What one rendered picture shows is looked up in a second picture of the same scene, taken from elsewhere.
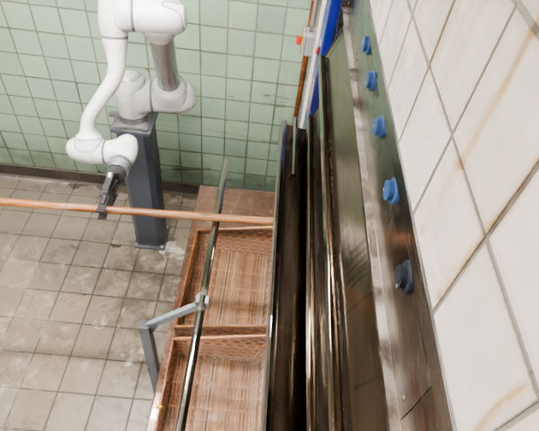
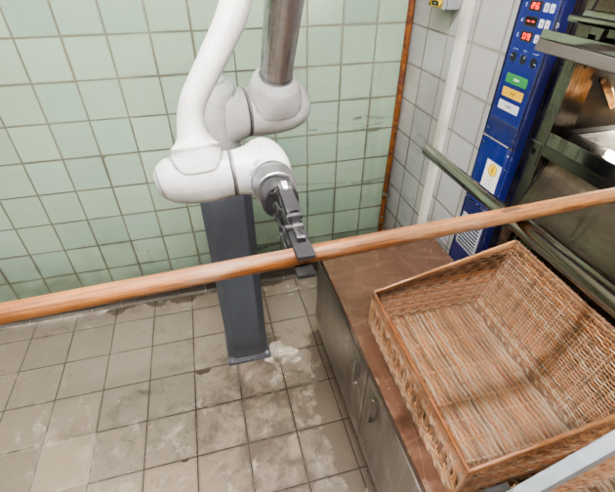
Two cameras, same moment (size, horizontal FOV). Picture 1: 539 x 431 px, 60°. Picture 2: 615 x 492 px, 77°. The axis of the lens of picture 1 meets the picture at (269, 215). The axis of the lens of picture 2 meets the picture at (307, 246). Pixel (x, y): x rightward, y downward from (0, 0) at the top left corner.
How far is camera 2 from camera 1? 1.38 m
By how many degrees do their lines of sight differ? 13
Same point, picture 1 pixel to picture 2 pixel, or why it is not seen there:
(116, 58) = not seen: outside the picture
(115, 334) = not seen: outside the picture
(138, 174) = (234, 246)
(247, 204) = (390, 251)
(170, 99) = (285, 100)
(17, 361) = not seen: outside the picture
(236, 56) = (319, 67)
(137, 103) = (230, 119)
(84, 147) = (196, 164)
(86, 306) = (196, 478)
